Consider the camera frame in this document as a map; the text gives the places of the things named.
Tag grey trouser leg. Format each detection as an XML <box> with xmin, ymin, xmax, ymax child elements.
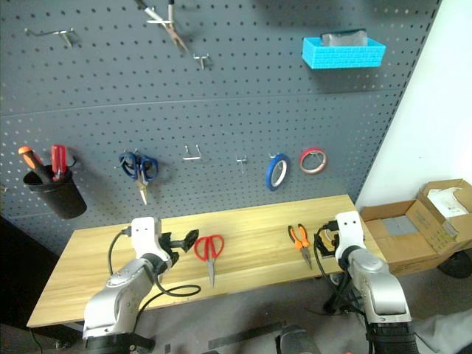
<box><xmin>412</xmin><ymin>308</ymin><xmax>472</xmax><ymax>354</ymax></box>

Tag silver black long-nose pliers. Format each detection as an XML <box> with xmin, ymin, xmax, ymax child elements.
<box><xmin>134</xmin><ymin>0</ymin><xmax>191</xmax><ymax>52</ymax></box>

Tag grey pouch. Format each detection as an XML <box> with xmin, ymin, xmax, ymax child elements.
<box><xmin>320</xmin><ymin>29</ymin><xmax>369</xmax><ymax>48</ymax></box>

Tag long silver pegboard hook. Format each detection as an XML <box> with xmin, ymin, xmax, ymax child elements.
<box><xmin>24</xmin><ymin>28</ymin><xmax>77</xmax><ymax>48</ymax></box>

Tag orange black handled screwdriver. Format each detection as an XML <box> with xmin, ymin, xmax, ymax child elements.
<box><xmin>18</xmin><ymin>146</ymin><xmax>55</xmax><ymax>184</ymax></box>

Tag blue tape roll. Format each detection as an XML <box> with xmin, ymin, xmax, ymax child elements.
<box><xmin>264</xmin><ymin>153</ymin><xmax>291</xmax><ymax>192</ymax></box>

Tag white plastic bag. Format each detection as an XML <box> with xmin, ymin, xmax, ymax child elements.
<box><xmin>427</xmin><ymin>187</ymin><xmax>471</xmax><ymax>218</ymax></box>

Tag red handled scissors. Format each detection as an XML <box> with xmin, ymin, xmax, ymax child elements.
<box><xmin>193</xmin><ymin>235</ymin><xmax>225</xmax><ymax>288</ymax></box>

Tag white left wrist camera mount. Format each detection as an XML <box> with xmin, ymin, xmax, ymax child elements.
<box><xmin>131</xmin><ymin>216</ymin><xmax>165</xmax><ymax>261</ymax></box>

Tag blue handled scissors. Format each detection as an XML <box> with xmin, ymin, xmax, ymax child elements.
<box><xmin>117</xmin><ymin>150</ymin><xmax>160</xmax><ymax>206</ymax></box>

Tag black plastic tool cup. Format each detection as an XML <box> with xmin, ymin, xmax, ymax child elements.
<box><xmin>22</xmin><ymin>164</ymin><xmax>88</xmax><ymax>221</ymax></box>

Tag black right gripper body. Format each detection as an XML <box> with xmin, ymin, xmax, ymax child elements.
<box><xmin>321</xmin><ymin>219</ymin><xmax>339</xmax><ymax>249</ymax></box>

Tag small printed cardboard box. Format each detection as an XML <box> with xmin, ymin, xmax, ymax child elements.
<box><xmin>407</xmin><ymin>178</ymin><xmax>472</xmax><ymax>254</ymax></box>

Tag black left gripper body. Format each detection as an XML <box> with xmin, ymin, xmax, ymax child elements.
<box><xmin>159</xmin><ymin>232</ymin><xmax>181</xmax><ymax>268</ymax></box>

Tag red tape roll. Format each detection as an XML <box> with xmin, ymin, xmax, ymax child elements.
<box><xmin>298</xmin><ymin>147</ymin><xmax>328</xmax><ymax>175</ymax></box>

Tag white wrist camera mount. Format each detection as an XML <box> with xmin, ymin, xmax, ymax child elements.
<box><xmin>334</xmin><ymin>211</ymin><xmax>366</xmax><ymax>259</ymax></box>
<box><xmin>131</xmin><ymin>216</ymin><xmax>165</xmax><ymax>261</ymax></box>

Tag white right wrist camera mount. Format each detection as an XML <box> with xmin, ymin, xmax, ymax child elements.
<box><xmin>334</xmin><ymin>211</ymin><xmax>366</xmax><ymax>259</ymax></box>

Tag large brown cardboard box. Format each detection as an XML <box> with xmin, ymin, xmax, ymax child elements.
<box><xmin>359</xmin><ymin>198</ymin><xmax>472</xmax><ymax>276</ymax></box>

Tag grey perforated pegboard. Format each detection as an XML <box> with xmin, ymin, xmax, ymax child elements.
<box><xmin>0</xmin><ymin>0</ymin><xmax>443</xmax><ymax>255</ymax></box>

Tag silver double pegboard hook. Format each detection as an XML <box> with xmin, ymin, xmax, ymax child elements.
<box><xmin>182</xmin><ymin>144</ymin><xmax>203</xmax><ymax>162</ymax></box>

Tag orange black needle-nose pliers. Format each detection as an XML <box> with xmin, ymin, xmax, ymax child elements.
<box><xmin>287</xmin><ymin>223</ymin><xmax>313</xmax><ymax>270</ymax></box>

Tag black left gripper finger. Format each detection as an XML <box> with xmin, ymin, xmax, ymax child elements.
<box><xmin>170</xmin><ymin>229</ymin><xmax>201</xmax><ymax>254</ymax></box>

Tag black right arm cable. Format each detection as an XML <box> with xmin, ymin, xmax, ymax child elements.
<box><xmin>313</xmin><ymin>223</ymin><xmax>333</xmax><ymax>285</ymax></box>

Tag blue plastic basket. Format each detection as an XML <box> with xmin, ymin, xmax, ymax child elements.
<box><xmin>302</xmin><ymin>35</ymin><xmax>387</xmax><ymax>70</ymax></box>

